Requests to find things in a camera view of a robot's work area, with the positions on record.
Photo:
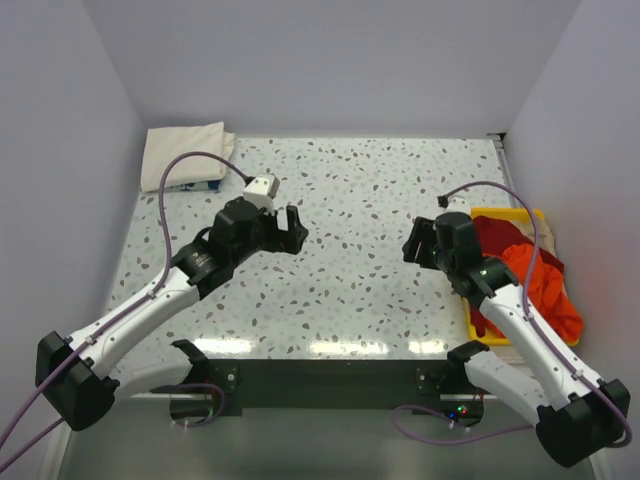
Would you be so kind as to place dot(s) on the dark red t shirt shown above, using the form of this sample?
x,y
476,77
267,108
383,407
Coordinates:
x,y
497,235

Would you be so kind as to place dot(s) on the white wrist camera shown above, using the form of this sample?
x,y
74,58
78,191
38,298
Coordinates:
x,y
454,203
261,191

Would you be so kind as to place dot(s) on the folded white blue-print shirt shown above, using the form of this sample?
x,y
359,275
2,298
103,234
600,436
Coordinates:
x,y
210,185

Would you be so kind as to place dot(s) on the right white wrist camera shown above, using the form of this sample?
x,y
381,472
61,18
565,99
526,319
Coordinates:
x,y
454,203

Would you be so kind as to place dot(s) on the folded cream t shirt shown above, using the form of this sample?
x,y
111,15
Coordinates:
x,y
163,145

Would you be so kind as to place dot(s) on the yellow plastic bin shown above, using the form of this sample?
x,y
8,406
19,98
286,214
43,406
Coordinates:
x,y
506,214

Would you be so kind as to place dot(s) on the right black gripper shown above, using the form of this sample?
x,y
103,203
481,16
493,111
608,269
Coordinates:
x,y
423,231

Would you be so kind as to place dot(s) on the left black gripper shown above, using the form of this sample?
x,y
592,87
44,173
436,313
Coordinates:
x,y
282,240

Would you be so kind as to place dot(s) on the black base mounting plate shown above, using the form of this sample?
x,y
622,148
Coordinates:
x,y
238,385

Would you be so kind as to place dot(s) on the beige t shirt in bin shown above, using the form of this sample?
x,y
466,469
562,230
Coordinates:
x,y
546,240

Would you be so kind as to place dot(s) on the aluminium frame rail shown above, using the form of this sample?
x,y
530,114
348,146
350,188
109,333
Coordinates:
x,y
498,142

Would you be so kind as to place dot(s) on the orange t shirt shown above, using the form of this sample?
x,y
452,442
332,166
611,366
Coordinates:
x,y
546,289

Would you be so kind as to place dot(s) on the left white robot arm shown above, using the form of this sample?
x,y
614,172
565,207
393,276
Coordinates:
x,y
74,373

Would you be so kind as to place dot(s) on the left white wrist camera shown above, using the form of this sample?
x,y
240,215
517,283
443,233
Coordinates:
x,y
261,191

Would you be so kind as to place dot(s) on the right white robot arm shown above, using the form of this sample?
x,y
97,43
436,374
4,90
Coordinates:
x,y
574,411

